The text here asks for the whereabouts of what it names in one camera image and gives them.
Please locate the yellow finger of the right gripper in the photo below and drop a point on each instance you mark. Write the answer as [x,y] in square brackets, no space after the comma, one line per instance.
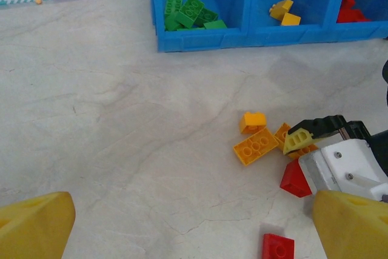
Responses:
[298,142]

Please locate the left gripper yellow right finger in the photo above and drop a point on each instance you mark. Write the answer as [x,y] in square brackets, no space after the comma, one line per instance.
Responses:
[351,231]

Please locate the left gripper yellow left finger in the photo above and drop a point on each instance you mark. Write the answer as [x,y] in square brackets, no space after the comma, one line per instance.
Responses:
[33,228]

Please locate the long yellow lego brick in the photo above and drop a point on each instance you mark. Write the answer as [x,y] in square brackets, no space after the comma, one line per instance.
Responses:
[256,146]
[281,134]

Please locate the small yellow lego brick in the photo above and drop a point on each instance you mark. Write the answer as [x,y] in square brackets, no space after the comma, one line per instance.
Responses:
[290,19]
[282,8]
[253,122]

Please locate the long dark green lego brick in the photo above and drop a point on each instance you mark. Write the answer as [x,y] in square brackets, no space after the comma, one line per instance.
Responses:
[209,15]

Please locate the green lego piece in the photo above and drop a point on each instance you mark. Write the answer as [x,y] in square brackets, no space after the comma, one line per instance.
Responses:
[189,28]

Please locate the small red lego brick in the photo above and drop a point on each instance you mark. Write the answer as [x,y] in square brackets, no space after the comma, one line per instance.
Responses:
[294,181]

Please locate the long red lego brick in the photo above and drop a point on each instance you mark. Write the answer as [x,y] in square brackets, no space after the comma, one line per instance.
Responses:
[278,247]

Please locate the blue plastic bin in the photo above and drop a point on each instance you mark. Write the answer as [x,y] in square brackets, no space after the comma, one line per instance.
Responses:
[291,33]
[363,30]
[194,40]

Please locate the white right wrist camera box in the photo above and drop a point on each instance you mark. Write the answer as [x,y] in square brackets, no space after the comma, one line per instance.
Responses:
[342,168]

